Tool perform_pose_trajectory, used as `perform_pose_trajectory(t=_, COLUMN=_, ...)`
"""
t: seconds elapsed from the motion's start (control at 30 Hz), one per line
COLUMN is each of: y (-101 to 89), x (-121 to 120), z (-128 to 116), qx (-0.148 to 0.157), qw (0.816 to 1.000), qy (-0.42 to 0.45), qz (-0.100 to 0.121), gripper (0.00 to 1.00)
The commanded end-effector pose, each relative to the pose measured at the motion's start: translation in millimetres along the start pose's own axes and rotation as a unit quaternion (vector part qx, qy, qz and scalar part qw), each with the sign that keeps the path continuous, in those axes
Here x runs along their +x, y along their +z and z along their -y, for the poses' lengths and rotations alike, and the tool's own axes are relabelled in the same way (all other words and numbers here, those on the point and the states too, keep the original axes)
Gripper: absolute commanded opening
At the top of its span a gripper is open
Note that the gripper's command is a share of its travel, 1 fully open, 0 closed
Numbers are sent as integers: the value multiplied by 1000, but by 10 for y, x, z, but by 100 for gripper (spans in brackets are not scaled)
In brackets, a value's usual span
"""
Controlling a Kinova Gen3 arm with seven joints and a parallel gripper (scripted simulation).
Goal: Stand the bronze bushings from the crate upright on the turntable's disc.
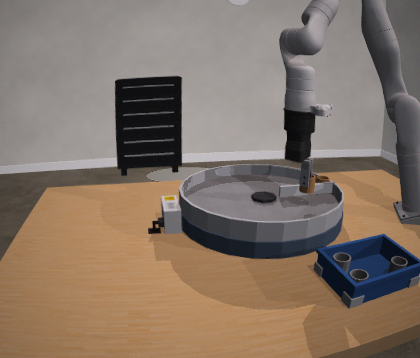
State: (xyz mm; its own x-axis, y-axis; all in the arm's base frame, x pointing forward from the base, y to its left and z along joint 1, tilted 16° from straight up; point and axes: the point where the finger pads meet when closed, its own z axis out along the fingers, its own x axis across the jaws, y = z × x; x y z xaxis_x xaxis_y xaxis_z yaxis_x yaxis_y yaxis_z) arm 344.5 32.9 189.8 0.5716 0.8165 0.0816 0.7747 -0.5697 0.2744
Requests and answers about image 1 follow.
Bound blue crate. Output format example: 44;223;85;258
313;234;420;309

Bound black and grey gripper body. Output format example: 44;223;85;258
283;88;333;162

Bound bronze bushing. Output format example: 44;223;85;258
316;176;330;183
299;175;316;194

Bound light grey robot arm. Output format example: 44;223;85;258
279;0;420;213

